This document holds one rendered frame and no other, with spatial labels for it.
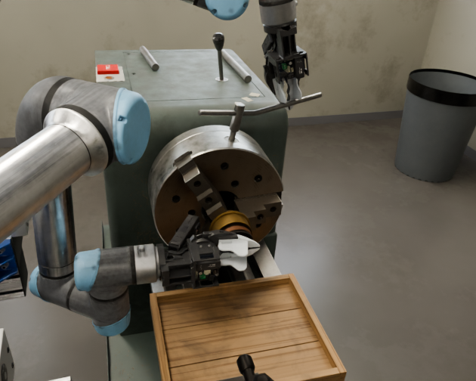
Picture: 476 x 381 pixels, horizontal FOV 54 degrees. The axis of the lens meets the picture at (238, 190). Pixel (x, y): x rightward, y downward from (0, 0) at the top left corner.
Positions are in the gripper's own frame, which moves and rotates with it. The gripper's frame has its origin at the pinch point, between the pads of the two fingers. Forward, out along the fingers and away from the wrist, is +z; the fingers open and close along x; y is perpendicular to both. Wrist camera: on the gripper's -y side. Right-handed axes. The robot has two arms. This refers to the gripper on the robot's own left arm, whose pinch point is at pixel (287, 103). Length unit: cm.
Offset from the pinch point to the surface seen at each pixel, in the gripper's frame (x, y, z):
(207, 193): -25.3, 16.1, 6.9
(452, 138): 163, -148, 137
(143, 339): -55, -1, 63
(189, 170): -27.5, 11.4, 3.0
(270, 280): -16.1, 18.7, 35.5
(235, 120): -14.6, 7.2, -3.3
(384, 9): 181, -270, 76
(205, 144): -22.2, 7.6, 0.0
